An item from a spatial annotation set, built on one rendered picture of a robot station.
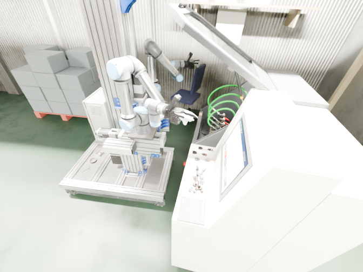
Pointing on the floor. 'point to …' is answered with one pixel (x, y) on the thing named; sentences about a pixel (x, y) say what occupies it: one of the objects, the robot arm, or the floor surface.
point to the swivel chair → (190, 97)
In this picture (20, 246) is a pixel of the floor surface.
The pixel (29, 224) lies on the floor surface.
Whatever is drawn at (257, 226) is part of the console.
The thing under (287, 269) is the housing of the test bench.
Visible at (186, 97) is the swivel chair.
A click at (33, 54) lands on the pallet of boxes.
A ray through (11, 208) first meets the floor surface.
